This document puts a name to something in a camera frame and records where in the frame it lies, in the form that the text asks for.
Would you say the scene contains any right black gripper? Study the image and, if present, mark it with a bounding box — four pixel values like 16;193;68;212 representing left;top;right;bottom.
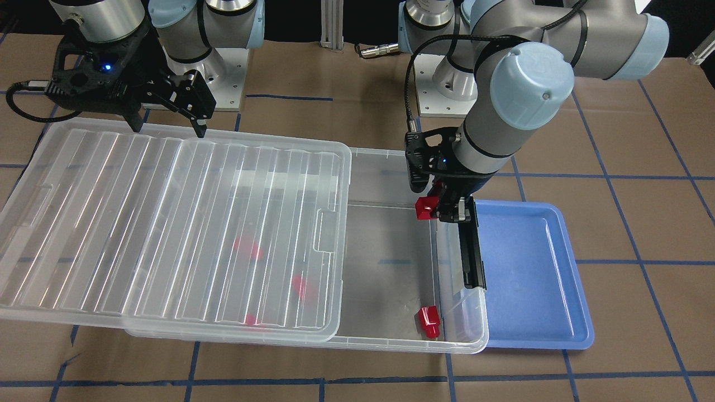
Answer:
45;20;216;139

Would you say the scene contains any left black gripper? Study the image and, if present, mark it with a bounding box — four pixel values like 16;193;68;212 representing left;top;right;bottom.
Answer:
404;127;498;224

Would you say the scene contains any red block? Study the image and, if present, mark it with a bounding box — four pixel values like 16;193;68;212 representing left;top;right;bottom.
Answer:
414;196;440;221
291;275;320;303
243;313;268;331
417;305;441;340
232;237;264;261

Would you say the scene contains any clear ribbed box lid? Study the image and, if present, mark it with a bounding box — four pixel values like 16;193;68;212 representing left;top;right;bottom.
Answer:
1;118;352;345

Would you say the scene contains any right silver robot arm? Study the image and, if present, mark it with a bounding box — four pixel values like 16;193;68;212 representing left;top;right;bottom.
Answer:
44;1;265;138

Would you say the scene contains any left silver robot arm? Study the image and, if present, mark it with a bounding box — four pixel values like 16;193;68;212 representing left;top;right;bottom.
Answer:
398;1;671;223

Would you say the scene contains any clear plastic storage box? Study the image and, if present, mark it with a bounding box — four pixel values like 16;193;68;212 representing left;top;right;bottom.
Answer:
123;145;489;354

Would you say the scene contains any blue plastic tray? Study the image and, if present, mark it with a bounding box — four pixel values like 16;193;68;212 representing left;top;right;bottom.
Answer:
476;199;595;351

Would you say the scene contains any red block under lid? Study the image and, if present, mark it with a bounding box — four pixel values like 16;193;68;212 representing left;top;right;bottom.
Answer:
232;237;264;261
291;275;320;303
243;313;268;331

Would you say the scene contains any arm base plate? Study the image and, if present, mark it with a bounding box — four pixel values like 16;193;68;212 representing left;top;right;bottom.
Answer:
414;54;478;118
140;47;249;112

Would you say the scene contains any aluminium frame post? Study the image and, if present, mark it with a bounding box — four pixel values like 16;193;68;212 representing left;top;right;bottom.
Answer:
319;0;344;52

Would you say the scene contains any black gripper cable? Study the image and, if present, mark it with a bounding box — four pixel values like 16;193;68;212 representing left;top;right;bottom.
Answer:
405;0;590;135

